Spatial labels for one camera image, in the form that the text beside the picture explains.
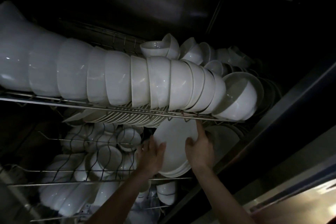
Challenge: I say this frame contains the person's right hand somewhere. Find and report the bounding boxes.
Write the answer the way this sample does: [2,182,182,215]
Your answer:
[185,121,215,170]

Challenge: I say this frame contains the row of large white bowls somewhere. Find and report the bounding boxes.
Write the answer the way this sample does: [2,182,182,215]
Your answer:
[0,0,264,122]

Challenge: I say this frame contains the person's left hand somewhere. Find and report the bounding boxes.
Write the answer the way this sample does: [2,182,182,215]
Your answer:
[135,135,167,177]

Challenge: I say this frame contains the pile of small white cups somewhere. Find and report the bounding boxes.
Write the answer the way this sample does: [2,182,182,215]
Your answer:
[139,33,252,75]

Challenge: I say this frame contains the row of small white plates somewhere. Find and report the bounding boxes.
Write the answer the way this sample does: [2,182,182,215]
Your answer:
[63,104,171,128]

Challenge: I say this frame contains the white round plate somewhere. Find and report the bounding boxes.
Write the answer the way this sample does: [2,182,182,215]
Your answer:
[153,119,199,179]

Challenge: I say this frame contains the person's right forearm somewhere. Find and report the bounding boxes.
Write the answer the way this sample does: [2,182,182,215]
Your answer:
[193,164,257,224]

